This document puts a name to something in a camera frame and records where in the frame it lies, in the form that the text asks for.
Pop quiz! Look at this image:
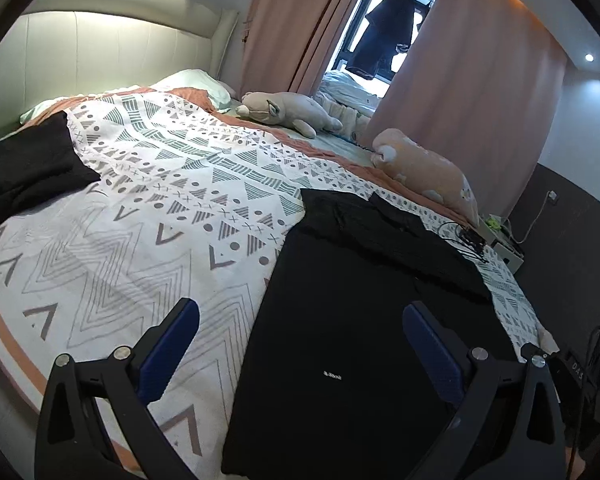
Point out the black cables bundle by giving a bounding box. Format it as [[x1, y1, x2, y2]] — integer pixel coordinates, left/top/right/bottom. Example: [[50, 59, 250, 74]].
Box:
[[437, 220, 491, 263]]

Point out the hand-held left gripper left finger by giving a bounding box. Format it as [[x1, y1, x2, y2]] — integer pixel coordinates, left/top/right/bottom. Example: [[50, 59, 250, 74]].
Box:
[[34, 298, 201, 480]]

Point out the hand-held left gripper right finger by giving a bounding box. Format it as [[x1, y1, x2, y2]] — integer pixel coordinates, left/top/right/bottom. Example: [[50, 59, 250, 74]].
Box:
[[402, 301, 566, 480]]

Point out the light green pillow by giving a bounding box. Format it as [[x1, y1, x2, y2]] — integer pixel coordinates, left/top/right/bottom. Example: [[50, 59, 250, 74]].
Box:
[[152, 70, 238, 113]]

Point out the white bedside table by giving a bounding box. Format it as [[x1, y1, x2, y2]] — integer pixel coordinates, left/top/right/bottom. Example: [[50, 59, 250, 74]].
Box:
[[480, 215, 526, 273]]

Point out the light blue bedding pile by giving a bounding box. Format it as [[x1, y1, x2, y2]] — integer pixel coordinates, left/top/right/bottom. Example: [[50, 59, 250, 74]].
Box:
[[320, 70, 388, 111]]

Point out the white geometric patterned blanket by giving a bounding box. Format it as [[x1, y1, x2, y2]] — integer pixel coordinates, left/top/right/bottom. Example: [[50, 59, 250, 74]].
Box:
[[0, 87, 556, 480]]

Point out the peach plush pillow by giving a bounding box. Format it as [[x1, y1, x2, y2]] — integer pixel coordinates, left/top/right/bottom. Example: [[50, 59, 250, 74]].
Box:
[[370, 128, 481, 226]]

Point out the grey plush animal toy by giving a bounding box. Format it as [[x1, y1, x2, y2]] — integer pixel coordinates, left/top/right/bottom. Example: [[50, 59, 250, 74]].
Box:
[[236, 91, 344, 139]]

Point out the cream padded headboard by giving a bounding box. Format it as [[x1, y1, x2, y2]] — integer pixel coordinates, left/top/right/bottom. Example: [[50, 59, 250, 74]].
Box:
[[0, 7, 241, 148]]

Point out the black long-sleeve shirt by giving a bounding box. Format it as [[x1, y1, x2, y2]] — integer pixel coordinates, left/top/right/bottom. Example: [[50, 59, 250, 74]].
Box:
[[221, 187, 523, 480]]

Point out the folded black clothes pile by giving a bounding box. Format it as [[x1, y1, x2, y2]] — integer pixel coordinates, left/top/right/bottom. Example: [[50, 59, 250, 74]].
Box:
[[0, 110, 102, 236]]

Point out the hanging dark garment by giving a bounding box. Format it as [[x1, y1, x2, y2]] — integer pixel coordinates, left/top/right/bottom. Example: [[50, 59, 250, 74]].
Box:
[[352, 0, 423, 78]]

